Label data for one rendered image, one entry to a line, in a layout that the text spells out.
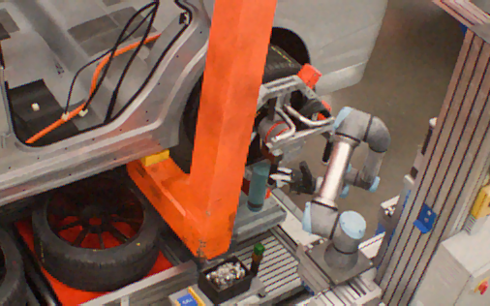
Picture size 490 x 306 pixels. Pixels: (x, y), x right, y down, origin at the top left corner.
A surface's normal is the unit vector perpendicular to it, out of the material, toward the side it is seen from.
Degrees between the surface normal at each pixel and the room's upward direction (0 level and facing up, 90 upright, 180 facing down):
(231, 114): 90
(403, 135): 0
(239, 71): 90
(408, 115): 0
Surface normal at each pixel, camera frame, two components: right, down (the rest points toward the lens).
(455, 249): 0.14, -0.75
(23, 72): 0.55, 0.05
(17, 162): 0.57, 0.62
